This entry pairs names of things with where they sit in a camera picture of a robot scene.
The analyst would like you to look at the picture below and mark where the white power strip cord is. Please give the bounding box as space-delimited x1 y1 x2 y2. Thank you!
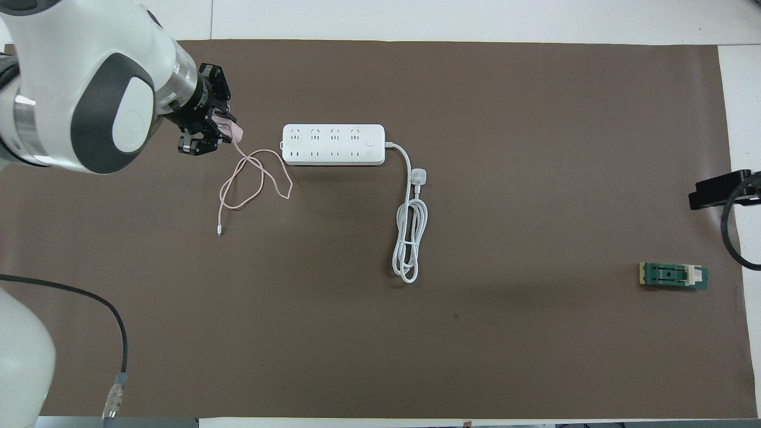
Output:
383 141 429 284

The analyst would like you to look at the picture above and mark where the pink charging cable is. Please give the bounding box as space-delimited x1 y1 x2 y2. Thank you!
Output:
216 128 294 237

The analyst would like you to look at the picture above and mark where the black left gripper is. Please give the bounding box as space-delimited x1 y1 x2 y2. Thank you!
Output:
176 63 233 156

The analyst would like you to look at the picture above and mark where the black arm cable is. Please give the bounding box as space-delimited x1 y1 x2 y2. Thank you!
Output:
0 274 129 420
720 171 761 272

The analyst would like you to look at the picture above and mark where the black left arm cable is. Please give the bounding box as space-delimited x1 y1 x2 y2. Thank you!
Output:
0 274 129 420

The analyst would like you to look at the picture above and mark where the green connector block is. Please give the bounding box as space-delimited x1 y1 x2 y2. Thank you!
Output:
639 262 710 292

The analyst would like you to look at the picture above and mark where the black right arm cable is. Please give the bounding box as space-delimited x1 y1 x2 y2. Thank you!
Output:
720 171 761 272

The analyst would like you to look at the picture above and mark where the pink charger adapter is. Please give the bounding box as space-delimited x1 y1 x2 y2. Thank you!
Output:
214 116 245 142

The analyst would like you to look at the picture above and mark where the brown paper mat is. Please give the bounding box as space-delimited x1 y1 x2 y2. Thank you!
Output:
0 39 751 420

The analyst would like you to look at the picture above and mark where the white power strip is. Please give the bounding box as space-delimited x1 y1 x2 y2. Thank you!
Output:
281 123 387 167

